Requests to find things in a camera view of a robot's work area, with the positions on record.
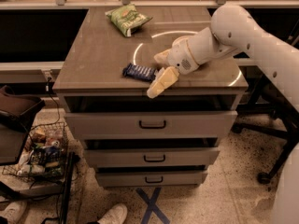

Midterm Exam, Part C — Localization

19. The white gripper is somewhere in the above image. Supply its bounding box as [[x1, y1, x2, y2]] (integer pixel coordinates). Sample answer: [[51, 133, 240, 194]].
[[147, 37, 199, 98]]

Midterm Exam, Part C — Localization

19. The blue rxbar blueberry wrapper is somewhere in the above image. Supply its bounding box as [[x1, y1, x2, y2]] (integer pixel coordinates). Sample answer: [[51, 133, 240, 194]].
[[122, 63, 157, 82]]

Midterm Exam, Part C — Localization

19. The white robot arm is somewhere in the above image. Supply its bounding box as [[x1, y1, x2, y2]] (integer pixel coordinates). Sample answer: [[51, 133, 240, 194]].
[[147, 4, 299, 224]]

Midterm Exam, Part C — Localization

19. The green jalapeno chip bag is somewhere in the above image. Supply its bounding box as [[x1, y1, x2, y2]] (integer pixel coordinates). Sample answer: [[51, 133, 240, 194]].
[[105, 4, 151, 37]]

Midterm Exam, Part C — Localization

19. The grey drawer cabinet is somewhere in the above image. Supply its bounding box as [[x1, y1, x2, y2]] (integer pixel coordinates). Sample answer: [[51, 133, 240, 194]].
[[53, 7, 248, 174]]

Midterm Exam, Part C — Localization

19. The top grey drawer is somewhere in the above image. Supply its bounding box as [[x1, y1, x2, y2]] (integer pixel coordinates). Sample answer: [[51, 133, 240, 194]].
[[64, 111, 237, 140]]

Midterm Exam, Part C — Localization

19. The grey drawer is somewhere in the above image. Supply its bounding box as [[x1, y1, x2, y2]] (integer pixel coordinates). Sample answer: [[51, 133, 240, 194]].
[[95, 171, 207, 188], [64, 111, 237, 140], [84, 147, 220, 168]]

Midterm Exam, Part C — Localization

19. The middle grey drawer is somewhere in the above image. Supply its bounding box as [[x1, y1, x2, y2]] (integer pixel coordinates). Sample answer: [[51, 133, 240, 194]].
[[84, 147, 220, 168]]

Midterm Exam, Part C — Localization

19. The bottom grey drawer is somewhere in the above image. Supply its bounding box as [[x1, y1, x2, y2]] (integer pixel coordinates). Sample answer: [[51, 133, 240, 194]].
[[95, 171, 207, 188]]

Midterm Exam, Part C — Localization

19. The black office chair base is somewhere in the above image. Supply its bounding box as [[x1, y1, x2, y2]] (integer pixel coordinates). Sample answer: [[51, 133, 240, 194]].
[[231, 75, 299, 185]]

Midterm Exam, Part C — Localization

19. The blue tape cross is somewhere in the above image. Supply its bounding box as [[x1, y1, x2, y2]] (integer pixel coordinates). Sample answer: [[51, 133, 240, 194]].
[[135, 188, 170, 224]]

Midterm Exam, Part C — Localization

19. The dark brown bin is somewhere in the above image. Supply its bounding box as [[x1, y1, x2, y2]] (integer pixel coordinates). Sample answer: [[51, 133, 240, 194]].
[[0, 85, 45, 165]]

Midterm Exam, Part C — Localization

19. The white sneaker right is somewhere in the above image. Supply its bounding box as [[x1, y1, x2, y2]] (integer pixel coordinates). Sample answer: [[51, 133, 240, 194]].
[[97, 203, 128, 224]]

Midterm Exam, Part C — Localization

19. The white sneaker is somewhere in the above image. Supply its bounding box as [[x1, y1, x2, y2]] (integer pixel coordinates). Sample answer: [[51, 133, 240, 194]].
[[0, 201, 27, 224], [97, 203, 128, 224]]

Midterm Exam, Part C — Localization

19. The white sneaker left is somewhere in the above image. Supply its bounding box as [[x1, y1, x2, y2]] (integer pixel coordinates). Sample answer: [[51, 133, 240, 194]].
[[0, 201, 27, 224]]

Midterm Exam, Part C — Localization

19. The black cable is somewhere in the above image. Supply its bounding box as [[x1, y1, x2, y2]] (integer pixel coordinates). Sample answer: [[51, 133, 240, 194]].
[[46, 77, 62, 126]]

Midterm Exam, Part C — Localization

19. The wire basket with snacks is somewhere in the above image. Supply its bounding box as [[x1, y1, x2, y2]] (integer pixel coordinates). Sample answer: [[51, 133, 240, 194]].
[[2, 122, 68, 182]]

